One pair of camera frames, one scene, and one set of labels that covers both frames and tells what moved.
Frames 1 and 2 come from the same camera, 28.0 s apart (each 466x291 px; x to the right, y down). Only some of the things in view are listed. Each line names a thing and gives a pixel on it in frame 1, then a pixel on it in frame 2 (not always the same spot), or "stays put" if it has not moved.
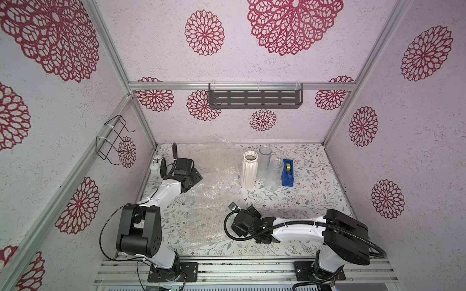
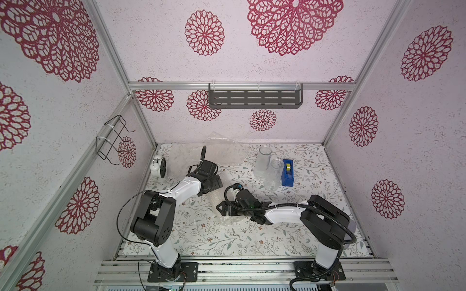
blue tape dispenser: x=287 y=173 stays put
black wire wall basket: x=107 y=142 stays put
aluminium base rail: x=126 y=271 stays put
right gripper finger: x=253 y=211 -> x=227 y=205
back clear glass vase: x=264 y=154 stays put
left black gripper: x=197 y=177 -> x=217 y=183
